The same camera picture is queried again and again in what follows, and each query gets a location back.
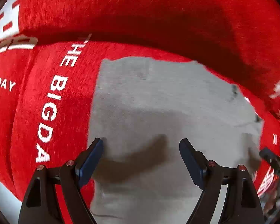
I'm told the grey knitted garment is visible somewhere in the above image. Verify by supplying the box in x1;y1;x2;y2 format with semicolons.
88;57;262;223

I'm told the red blanket with white lettering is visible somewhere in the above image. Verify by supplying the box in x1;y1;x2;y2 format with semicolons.
0;0;280;224

